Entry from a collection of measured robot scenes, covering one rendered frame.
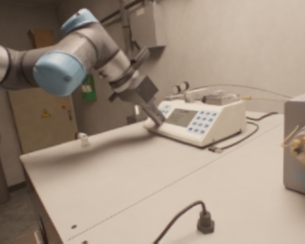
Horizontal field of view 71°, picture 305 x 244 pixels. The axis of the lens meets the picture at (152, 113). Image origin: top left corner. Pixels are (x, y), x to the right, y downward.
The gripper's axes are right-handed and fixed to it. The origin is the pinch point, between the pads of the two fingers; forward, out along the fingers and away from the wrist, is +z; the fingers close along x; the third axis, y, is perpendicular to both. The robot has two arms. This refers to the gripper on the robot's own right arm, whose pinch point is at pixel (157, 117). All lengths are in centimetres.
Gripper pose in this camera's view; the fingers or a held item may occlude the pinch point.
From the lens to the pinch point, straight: 59.4
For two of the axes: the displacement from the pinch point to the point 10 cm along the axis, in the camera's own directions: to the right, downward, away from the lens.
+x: 5.6, 1.1, -8.2
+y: -6.0, 7.4, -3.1
